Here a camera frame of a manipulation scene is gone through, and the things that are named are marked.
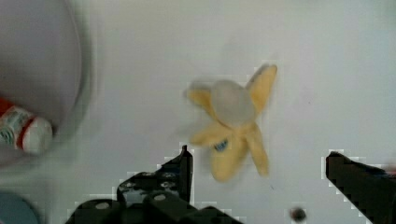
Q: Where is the peeled toy banana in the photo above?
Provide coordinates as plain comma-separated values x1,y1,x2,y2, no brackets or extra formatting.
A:
187,64,277,182

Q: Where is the small blue bowl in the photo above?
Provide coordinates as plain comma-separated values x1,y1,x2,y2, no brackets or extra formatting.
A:
0,191,40,224

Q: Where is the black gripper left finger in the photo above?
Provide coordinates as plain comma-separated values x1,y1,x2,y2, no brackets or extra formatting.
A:
64,146,243,224

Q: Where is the grey round plate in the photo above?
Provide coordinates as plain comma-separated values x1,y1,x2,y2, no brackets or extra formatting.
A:
0,0,94,166

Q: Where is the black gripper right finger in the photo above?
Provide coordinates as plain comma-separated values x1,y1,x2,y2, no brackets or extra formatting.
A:
325,151,396,224

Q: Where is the red ketchup bottle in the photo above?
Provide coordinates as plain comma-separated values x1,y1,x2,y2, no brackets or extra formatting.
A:
0,98,53,155

